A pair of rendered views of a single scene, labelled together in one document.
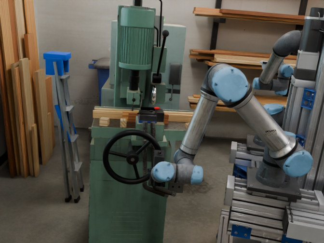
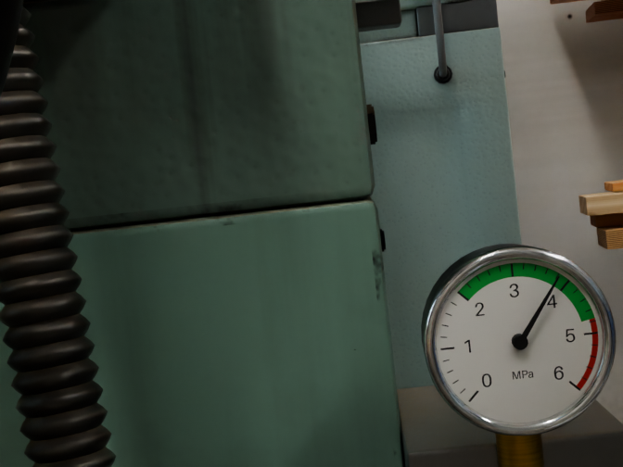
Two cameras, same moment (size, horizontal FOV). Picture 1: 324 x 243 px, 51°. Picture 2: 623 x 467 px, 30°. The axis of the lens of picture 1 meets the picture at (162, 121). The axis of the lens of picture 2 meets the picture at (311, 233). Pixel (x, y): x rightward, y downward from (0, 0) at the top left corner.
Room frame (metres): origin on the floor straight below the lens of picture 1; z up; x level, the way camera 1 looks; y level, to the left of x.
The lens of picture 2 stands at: (1.29, -0.11, 0.72)
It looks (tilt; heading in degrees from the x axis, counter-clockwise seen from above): 3 degrees down; 10
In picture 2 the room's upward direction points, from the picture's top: 6 degrees counter-clockwise
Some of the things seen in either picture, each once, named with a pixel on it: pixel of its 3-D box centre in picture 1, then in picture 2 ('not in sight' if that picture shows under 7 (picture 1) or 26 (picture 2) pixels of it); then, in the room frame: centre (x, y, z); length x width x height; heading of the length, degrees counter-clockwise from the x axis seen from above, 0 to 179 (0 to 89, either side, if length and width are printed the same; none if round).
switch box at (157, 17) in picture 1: (157, 28); not in sight; (2.20, 0.08, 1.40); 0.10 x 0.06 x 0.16; 8
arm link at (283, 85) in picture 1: (279, 85); not in sight; (2.15, -0.73, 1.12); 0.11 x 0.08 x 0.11; 92
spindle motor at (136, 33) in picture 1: (136, 39); not in sight; (1.86, 0.17, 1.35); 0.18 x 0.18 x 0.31
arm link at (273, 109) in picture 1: (272, 115); not in sight; (1.88, -0.63, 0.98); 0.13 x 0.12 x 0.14; 92
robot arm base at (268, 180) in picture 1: (274, 169); not in sight; (1.40, -0.52, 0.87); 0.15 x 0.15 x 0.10
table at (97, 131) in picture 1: (147, 130); not in sight; (1.77, 0.07, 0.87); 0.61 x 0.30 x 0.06; 98
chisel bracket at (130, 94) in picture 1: (133, 96); not in sight; (1.88, 0.17, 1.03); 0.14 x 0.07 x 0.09; 8
